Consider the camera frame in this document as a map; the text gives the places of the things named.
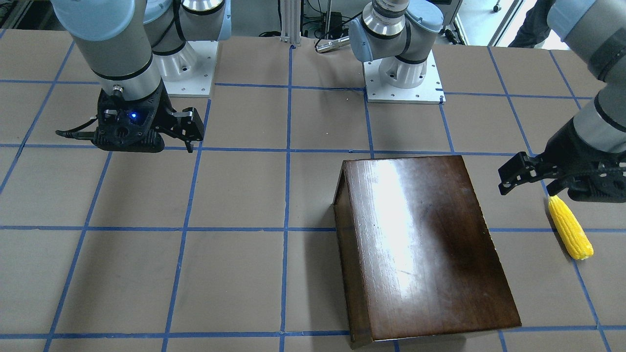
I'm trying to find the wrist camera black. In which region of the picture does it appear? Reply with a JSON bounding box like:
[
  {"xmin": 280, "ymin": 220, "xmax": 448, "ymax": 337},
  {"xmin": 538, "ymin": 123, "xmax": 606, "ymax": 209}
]
[
  {"xmin": 566, "ymin": 167, "xmax": 626, "ymax": 203},
  {"xmin": 54, "ymin": 110, "xmax": 165, "ymax": 153}
]

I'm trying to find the yellow corn cob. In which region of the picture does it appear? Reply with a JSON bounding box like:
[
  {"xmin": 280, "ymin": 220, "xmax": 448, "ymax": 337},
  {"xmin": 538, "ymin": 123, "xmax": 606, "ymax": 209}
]
[{"xmin": 548, "ymin": 196, "xmax": 594, "ymax": 260}]

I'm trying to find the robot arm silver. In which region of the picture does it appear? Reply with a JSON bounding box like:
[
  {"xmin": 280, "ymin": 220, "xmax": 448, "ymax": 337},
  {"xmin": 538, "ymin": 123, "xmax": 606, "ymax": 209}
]
[
  {"xmin": 52, "ymin": 0, "xmax": 232, "ymax": 153},
  {"xmin": 348, "ymin": 0, "xmax": 626, "ymax": 203}
]

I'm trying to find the dark wooden cabinet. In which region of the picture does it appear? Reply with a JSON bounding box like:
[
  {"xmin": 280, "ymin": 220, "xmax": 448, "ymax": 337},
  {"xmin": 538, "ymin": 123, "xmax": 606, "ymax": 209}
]
[{"xmin": 333, "ymin": 154, "xmax": 522, "ymax": 350}]

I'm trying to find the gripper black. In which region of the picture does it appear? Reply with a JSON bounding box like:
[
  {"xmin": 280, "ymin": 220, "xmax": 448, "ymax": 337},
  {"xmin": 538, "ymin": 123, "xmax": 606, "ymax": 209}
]
[
  {"xmin": 98, "ymin": 83, "xmax": 204, "ymax": 154},
  {"xmin": 498, "ymin": 116, "xmax": 626, "ymax": 197}
]

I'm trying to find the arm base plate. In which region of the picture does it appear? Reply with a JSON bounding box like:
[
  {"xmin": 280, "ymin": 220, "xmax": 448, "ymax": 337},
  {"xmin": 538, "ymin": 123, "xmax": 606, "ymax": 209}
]
[
  {"xmin": 363, "ymin": 51, "xmax": 447, "ymax": 104},
  {"xmin": 154, "ymin": 42, "xmax": 220, "ymax": 98}
]

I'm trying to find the aluminium frame post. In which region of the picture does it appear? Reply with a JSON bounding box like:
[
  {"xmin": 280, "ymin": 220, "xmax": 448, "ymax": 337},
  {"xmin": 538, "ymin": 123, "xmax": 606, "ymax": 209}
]
[{"xmin": 279, "ymin": 0, "xmax": 302, "ymax": 47}]

